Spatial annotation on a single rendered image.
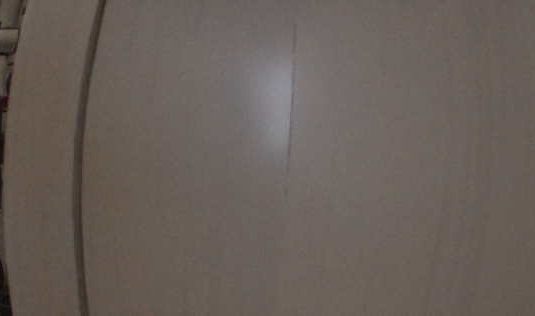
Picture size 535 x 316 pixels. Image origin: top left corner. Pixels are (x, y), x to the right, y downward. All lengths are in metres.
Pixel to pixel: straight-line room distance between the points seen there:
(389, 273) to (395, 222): 0.05
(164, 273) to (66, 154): 0.31
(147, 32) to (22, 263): 0.60
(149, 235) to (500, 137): 0.82
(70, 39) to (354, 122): 0.87
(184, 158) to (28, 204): 0.43
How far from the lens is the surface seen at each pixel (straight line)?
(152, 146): 1.43
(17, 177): 1.65
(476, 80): 0.79
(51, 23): 1.63
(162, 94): 1.43
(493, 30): 0.80
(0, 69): 2.11
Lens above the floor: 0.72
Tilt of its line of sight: level
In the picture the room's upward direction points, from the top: 4 degrees clockwise
